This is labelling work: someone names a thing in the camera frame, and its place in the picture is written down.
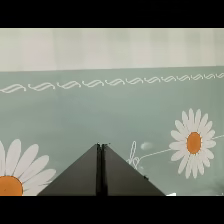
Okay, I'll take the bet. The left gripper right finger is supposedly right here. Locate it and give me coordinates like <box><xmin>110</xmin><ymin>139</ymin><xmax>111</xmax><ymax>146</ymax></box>
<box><xmin>100</xmin><ymin>143</ymin><xmax>167</xmax><ymax>197</ymax></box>

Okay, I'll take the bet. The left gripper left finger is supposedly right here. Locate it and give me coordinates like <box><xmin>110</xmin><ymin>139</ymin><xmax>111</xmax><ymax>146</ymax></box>
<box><xmin>37</xmin><ymin>143</ymin><xmax>102</xmax><ymax>197</ymax></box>

